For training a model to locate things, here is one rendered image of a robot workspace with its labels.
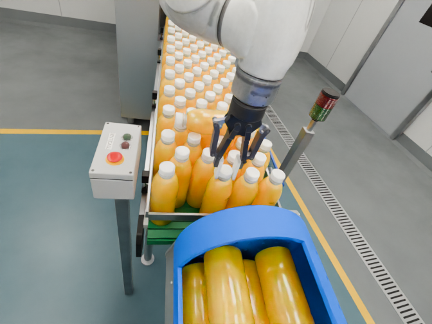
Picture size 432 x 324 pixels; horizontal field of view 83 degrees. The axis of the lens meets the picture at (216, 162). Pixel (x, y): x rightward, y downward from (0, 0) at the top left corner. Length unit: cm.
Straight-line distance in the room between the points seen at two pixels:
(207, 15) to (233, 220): 34
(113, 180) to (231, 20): 44
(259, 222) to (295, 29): 31
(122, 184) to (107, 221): 121
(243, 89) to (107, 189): 41
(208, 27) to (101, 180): 42
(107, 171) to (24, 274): 124
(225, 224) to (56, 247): 150
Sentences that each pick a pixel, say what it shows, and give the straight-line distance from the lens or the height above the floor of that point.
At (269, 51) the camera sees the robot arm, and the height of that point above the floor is 144.
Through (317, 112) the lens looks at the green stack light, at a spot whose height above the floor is 119.
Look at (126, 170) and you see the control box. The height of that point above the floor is 110.
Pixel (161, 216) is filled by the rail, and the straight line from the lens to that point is 71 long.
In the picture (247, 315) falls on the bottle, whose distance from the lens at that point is 45.
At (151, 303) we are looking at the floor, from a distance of 162.
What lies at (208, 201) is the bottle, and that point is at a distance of 70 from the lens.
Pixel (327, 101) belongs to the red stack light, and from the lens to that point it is 91.
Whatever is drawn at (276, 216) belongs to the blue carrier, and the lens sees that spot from 45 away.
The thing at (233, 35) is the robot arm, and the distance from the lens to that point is 46.
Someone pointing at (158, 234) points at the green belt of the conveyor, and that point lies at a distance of 76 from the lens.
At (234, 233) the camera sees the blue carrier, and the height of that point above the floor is 122.
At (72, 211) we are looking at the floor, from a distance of 194.
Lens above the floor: 156
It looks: 43 degrees down
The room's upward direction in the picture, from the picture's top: 17 degrees clockwise
